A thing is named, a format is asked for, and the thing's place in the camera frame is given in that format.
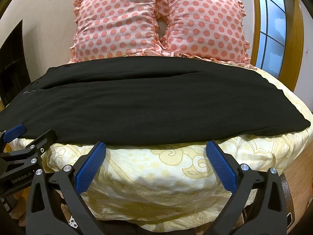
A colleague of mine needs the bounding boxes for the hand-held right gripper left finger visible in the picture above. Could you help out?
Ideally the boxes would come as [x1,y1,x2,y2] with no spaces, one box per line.
[26,141,107,235]

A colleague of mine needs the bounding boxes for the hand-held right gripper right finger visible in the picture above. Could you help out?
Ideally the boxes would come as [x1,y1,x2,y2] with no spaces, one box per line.
[206,140,288,235]

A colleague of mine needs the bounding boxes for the wooden framed window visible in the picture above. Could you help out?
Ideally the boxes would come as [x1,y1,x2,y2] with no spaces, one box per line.
[250,0,305,87]

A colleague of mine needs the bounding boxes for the dark wooden furniture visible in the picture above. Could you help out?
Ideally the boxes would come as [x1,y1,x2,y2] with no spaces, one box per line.
[0,20,33,104]

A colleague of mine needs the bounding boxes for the pink polka dot pillow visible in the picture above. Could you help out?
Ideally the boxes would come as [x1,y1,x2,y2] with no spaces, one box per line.
[156,0,257,69]
[69,0,169,63]

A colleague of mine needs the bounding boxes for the yellow patterned blanket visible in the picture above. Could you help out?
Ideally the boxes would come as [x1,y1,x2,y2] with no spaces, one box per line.
[10,65,313,229]

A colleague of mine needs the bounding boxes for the glass window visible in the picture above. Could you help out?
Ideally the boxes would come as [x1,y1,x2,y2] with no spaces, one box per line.
[257,0,286,79]

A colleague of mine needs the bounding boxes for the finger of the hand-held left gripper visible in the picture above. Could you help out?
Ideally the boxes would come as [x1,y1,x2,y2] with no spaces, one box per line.
[0,130,57,175]
[0,124,26,150]

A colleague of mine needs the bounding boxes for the black pants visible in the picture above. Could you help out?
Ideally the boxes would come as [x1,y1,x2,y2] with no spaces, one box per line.
[0,56,311,146]

